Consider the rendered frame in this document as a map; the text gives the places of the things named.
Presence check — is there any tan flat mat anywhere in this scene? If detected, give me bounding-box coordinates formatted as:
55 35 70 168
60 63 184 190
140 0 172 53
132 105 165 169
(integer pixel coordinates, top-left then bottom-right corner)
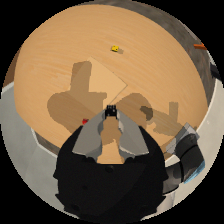
66 56 126 114

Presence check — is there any yellow die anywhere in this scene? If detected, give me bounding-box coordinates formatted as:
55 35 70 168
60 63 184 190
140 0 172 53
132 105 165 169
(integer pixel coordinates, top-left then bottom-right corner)
112 45 119 52

